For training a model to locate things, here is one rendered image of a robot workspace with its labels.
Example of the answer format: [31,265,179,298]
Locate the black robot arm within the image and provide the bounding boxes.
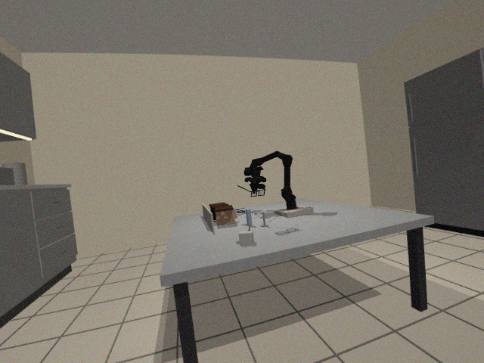
[244,151,299,209]

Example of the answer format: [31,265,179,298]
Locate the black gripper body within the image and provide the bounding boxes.
[244,173,265,189]

